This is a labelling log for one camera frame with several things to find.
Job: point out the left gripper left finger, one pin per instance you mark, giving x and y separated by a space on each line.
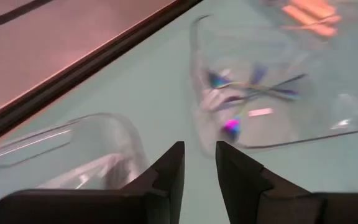
89 208

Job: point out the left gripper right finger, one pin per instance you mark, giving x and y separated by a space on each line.
275 208

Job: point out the iridescent rainbow fork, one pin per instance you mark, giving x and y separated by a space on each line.
232 127
217 81
278 85

